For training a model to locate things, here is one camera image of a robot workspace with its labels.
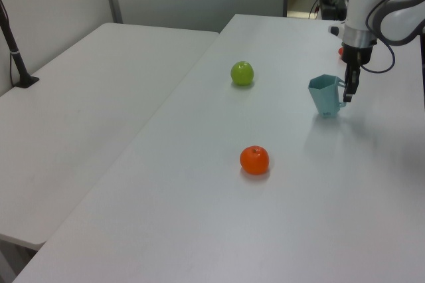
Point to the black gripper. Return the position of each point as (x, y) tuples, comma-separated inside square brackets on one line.
[(357, 54)]

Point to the light blue hexagonal mug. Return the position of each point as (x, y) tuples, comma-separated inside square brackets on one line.
[(325, 97)]

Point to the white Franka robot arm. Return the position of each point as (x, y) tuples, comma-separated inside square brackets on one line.
[(360, 4)]

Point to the black electronic equipment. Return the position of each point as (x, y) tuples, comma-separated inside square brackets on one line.
[(332, 5)]

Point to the green apple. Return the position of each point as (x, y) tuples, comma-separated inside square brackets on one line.
[(242, 73)]

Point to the orange tangerine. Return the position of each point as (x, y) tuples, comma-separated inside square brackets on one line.
[(254, 160)]

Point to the white side table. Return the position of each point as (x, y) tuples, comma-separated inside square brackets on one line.
[(83, 113)]

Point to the black pole with base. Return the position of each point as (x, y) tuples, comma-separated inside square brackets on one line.
[(16, 57)]

